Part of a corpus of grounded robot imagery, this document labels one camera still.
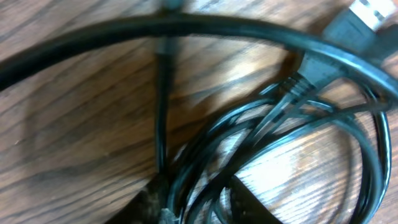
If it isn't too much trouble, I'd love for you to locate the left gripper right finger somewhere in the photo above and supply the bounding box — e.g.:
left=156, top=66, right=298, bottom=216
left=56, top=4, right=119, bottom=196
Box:
left=229, top=175, right=282, bottom=224

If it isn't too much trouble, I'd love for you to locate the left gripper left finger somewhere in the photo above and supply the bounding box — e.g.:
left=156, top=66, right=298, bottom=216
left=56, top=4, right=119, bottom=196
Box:
left=105, top=174, right=169, bottom=224

